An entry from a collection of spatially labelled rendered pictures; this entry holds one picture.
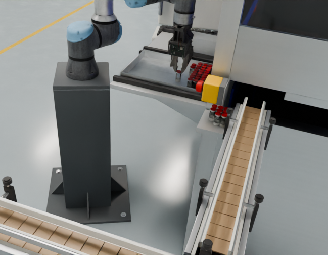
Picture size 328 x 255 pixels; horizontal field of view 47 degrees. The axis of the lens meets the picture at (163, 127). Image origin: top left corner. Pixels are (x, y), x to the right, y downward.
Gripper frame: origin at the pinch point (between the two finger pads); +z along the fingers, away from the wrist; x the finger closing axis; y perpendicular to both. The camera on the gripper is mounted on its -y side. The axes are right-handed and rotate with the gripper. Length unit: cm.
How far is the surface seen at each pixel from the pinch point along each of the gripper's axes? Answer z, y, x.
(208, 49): 5.4, -38.3, 3.7
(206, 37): 4, -50, 0
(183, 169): 94, -48, -3
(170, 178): 94, -36, -8
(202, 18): 7, -86, -11
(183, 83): 5.4, 0.9, 2.7
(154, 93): 5.7, 14.2, -5.3
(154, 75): 5.4, 0.0, -10.4
